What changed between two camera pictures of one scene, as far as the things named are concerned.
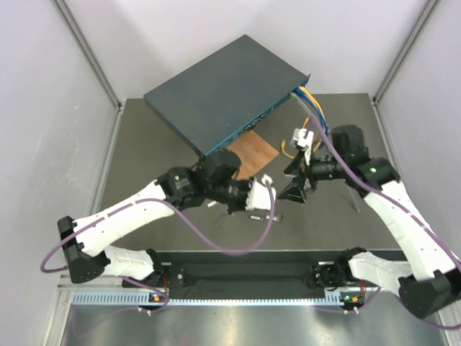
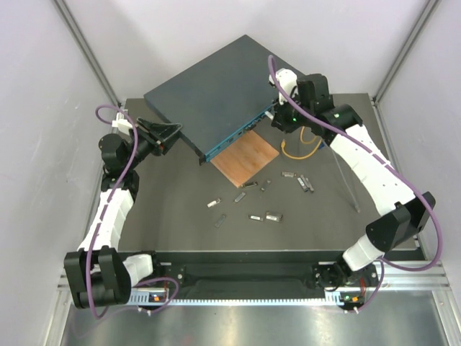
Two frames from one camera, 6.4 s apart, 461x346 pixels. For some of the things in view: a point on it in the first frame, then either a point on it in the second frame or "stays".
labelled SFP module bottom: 256,218 stays
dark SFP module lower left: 220,221 stays
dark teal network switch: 212,99 stays
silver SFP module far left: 212,203 stays
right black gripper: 294,191 → 279,120
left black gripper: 241,206 → 160,140
